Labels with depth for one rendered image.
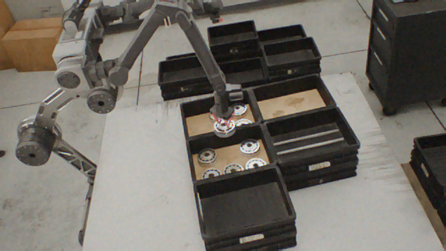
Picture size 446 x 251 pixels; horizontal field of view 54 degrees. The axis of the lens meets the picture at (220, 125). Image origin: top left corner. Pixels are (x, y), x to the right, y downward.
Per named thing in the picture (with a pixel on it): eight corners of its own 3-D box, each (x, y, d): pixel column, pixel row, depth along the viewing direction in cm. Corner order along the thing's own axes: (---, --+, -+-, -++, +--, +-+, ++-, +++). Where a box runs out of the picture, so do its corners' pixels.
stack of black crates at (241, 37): (217, 90, 376) (208, 46, 346) (214, 70, 399) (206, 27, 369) (263, 83, 375) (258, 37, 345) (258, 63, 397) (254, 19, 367)
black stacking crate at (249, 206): (206, 254, 185) (202, 239, 177) (197, 200, 207) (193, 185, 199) (297, 233, 186) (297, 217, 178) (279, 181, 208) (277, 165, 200)
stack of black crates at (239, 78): (220, 120, 347) (214, 86, 324) (217, 97, 369) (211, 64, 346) (270, 113, 345) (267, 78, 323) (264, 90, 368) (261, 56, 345)
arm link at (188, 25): (171, 3, 170) (171, 16, 163) (185, -4, 169) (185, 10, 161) (214, 82, 198) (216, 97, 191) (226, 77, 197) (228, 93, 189)
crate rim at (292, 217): (202, 242, 178) (201, 239, 176) (193, 187, 200) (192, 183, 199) (297, 220, 179) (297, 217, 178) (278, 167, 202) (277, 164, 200)
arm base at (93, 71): (93, 77, 190) (83, 54, 182) (111, 74, 190) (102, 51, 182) (90, 90, 184) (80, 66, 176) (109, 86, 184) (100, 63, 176)
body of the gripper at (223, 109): (217, 104, 208) (216, 93, 203) (235, 111, 203) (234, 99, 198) (209, 113, 204) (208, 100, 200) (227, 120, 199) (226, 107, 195)
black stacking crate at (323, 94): (263, 139, 231) (262, 123, 223) (251, 104, 253) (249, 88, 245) (336, 122, 232) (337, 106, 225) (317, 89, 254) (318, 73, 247)
